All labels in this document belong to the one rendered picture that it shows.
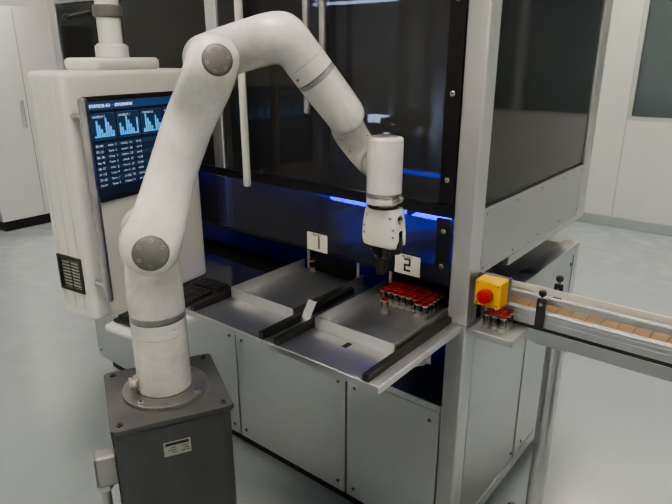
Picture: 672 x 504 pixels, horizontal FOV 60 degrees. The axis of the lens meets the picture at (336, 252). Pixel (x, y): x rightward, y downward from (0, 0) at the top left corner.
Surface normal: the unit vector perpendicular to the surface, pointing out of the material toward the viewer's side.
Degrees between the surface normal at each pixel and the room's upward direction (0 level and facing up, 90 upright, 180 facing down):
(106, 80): 90
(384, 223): 91
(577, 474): 0
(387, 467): 90
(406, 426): 90
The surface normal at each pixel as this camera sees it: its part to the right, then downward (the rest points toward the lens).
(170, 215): 0.56, -0.12
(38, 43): 0.78, 0.20
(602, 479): 0.00, -0.95
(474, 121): -0.62, 0.25
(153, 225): 0.35, -0.16
